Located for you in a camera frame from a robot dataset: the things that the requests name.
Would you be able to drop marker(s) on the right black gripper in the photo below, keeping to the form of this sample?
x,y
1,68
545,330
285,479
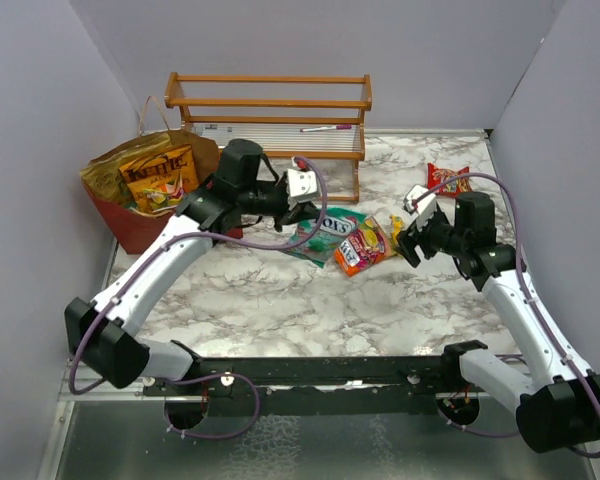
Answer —
x,y
407,240

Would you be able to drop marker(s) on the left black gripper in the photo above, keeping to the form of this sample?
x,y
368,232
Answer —
x,y
299,213

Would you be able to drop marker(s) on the teal Fox's mint candy bag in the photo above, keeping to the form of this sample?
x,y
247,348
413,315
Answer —
x,y
337,225

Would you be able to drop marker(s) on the orange Fox's candy bag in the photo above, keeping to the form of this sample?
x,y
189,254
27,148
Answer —
x,y
158,193

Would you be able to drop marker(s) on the gold kettle chips bag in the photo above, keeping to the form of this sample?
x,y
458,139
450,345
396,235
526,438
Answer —
x,y
102,176

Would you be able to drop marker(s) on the orange honey dijon chips bag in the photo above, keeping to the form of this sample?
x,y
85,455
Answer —
x,y
175,158

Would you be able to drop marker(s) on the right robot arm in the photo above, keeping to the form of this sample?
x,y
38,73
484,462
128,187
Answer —
x,y
557,403

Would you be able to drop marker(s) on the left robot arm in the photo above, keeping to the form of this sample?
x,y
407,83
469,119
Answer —
x,y
102,333

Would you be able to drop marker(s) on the Fox's fruits candy bag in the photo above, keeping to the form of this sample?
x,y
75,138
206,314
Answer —
x,y
365,247

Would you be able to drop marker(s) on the red paper bag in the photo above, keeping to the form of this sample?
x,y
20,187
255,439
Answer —
x,y
134,230

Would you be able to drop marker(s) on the yellow M&M's packet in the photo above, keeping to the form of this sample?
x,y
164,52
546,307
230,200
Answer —
x,y
397,226

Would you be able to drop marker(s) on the purple marker pen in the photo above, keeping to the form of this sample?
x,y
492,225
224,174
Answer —
x,y
326,128

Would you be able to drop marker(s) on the wooden shelf rack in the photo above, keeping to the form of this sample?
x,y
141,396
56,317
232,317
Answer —
x,y
271,110

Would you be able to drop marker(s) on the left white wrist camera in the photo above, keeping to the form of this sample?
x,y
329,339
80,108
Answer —
x,y
302,184

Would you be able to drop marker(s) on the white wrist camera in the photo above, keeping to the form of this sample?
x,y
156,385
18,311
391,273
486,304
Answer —
x,y
302,184
420,205

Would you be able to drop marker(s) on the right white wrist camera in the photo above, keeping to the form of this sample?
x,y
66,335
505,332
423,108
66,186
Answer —
x,y
420,205

